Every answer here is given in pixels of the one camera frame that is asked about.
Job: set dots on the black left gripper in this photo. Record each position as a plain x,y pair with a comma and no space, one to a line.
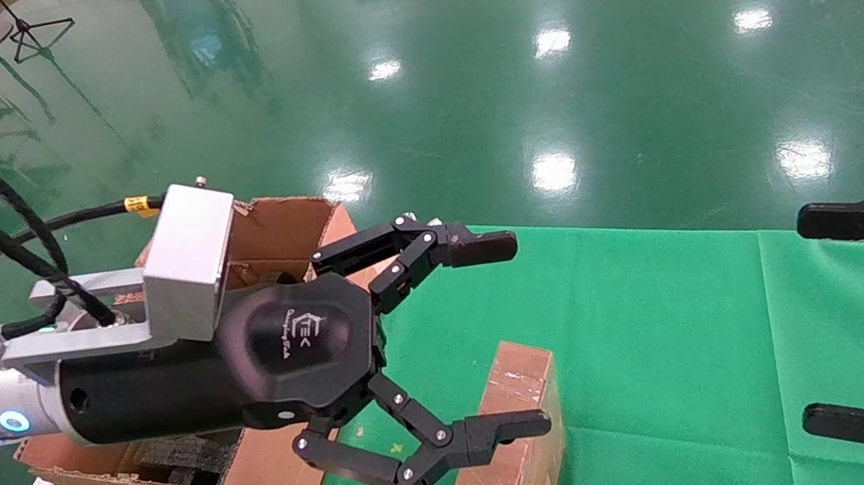
291,345

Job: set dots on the small taped cardboard box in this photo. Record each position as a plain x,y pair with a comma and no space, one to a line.
509,388

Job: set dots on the large open cardboard carton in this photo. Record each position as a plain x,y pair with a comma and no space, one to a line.
281,232

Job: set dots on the green table cloth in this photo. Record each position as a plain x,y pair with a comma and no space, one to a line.
660,345

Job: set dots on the black foam block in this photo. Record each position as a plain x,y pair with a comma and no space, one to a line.
187,459

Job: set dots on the black tripod stand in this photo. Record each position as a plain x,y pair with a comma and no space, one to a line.
23,30

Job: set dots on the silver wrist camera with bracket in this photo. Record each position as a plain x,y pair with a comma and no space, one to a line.
189,257

